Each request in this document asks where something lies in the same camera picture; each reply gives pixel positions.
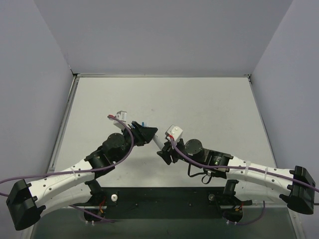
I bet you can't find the white remote control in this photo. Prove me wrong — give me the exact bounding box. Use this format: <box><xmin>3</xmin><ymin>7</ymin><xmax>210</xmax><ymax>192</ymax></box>
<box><xmin>153</xmin><ymin>135</ymin><xmax>164</xmax><ymax>150</ymax></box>

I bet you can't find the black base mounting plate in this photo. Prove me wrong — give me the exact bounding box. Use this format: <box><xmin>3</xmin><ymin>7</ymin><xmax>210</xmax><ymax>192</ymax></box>
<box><xmin>82</xmin><ymin>187</ymin><xmax>252</xmax><ymax>220</ymax></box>

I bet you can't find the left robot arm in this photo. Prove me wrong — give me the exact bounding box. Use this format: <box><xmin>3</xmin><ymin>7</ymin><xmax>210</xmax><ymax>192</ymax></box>
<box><xmin>6</xmin><ymin>120</ymin><xmax>158</xmax><ymax>231</ymax></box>

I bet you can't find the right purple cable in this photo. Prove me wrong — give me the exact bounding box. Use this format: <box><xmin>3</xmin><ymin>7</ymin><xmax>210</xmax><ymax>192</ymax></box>
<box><xmin>169</xmin><ymin>138</ymin><xmax>319</xmax><ymax>226</ymax></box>

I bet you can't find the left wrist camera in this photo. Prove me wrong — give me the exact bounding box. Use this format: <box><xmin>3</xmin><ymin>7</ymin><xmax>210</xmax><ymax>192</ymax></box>
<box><xmin>107</xmin><ymin>111</ymin><xmax>127</xmax><ymax>130</ymax></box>

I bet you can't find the purple cable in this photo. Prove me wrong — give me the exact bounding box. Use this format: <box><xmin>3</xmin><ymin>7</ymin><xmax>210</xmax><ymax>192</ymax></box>
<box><xmin>0</xmin><ymin>114</ymin><xmax>137</xmax><ymax>224</ymax></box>
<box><xmin>169</xmin><ymin>138</ymin><xmax>319</xmax><ymax>226</ymax></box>

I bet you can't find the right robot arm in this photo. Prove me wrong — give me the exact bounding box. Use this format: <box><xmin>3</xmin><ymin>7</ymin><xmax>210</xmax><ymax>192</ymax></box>
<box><xmin>155</xmin><ymin>137</ymin><xmax>318</xmax><ymax>215</ymax></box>

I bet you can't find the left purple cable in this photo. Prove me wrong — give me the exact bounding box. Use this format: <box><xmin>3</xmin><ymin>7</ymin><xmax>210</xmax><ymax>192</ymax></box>
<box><xmin>0</xmin><ymin>114</ymin><xmax>137</xmax><ymax>224</ymax></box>

